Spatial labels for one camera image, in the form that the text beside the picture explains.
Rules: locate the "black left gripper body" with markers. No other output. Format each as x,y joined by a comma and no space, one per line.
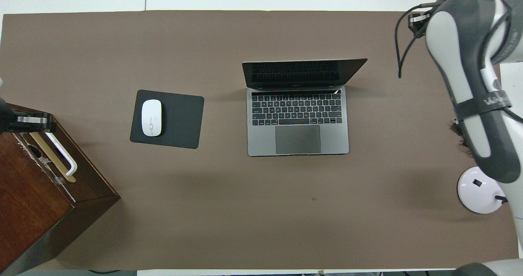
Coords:
10,119

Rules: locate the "silver grey laptop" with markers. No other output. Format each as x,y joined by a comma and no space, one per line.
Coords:
298,121

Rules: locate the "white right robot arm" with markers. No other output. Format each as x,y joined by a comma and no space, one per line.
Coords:
470,84

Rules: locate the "white desk lamp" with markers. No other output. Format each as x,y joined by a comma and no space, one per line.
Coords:
478,190

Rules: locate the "dark brown wooden box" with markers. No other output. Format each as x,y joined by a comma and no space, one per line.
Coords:
32,194

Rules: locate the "white computer mouse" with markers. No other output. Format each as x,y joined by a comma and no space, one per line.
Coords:
151,118

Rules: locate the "black mouse pad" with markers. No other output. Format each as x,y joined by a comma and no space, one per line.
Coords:
179,121

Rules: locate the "brown table mat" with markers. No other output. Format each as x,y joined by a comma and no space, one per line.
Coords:
245,210

